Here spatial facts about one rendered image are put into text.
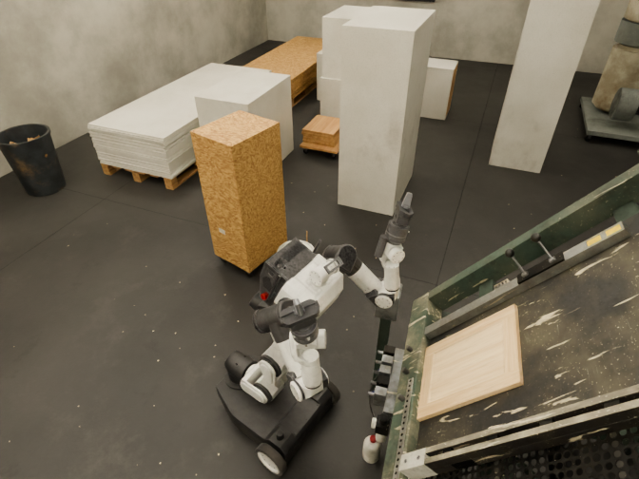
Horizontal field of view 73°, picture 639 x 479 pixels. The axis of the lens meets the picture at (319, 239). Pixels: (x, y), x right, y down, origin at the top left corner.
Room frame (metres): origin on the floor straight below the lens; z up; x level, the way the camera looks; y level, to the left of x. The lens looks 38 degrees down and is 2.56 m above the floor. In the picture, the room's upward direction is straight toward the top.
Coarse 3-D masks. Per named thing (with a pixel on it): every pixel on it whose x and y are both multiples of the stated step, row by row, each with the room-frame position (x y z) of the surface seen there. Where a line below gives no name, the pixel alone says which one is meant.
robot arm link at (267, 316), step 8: (264, 312) 1.11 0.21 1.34; (272, 312) 1.09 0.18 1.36; (256, 320) 1.10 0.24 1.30; (264, 320) 1.08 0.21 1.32; (272, 320) 1.07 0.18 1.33; (264, 328) 1.08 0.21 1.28; (272, 328) 1.06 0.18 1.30; (280, 328) 1.05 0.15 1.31; (288, 328) 1.06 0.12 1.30; (280, 336) 1.04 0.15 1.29; (288, 336) 1.04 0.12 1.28
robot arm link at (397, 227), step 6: (396, 204) 1.48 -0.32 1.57; (396, 210) 1.46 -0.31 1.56; (402, 210) 1.40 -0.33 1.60; (408, 210) 1.41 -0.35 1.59; (396, 216) 1.43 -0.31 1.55; (402, 216) 1.38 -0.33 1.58; (408, 216) 1.38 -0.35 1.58; (390, 222) 1.43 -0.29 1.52; (396, 222) 1.40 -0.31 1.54; (402, 222) 1.39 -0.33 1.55; (408, 222) 1.39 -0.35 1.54; (390, 228) 1.40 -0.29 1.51; (396, 228) 1.39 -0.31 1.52; (402, 228) 1.39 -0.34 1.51; (408, 228) 1.40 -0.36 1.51; (390, 234) 1.39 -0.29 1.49; (396, 234) 1.38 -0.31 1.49; (402, 234) 1.38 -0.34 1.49
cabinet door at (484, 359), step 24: (504, 312) 1.19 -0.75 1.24; (456, 336) 1.23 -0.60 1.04; (480, 336) 1.14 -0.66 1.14; (504, 336) 1.07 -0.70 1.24; (432, 360) 1.18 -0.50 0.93; (456, 360) 1.10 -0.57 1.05; (480, 360) 1.03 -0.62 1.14; (504, 360) 0.96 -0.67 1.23; (432, 384) 1.06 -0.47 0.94; (456, 384) 0.98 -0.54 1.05; (480, 384) 0.92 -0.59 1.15; (504, 384) 0.87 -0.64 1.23; (432, 408) 0.94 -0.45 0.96; (456, 408) 0.89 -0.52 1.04
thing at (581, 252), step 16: (624, 224) 1.22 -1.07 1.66; (608, 240) 1.19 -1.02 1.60; (576, 256) 1.21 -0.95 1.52; (544, 272) 1.24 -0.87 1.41; (560, 272) 1.22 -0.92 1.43; (512, 288) 1.26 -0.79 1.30; (528, 288) 1.25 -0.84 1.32; (480, 304) 1.30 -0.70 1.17; (496, 304) 1.27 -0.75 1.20; (448, 320) 1.33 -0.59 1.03; (464, 320) 1.31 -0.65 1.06; (432, 336) 1.34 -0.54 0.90
